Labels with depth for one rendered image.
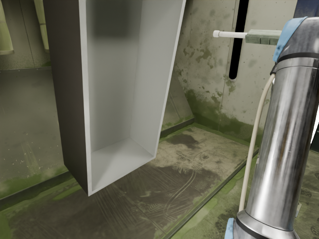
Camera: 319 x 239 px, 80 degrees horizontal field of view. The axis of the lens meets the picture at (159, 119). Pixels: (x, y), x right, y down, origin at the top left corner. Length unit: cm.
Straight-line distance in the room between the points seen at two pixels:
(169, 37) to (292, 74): 83
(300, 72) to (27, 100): 213
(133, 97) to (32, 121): 105
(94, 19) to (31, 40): 122
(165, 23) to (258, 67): 164
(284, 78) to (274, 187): 28
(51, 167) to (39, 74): 96
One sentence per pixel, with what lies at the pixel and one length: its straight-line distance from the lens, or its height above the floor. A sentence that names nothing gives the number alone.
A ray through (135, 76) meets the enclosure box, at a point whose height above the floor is 110.
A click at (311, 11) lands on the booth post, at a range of 258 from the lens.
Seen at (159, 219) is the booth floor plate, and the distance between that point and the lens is 172.
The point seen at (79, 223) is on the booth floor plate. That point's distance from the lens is 180.
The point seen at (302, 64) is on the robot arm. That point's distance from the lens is 61.
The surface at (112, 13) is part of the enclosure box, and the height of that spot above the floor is 151.
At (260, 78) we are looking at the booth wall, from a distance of 268.
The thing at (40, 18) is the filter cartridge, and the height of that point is 154.
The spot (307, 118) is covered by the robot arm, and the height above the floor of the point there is 119.
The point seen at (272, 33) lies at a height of 140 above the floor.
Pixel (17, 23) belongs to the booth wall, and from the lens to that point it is 237.
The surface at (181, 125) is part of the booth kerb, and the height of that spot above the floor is 12.
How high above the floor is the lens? 136
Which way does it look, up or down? 22 degrees down
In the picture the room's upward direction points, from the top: straight up
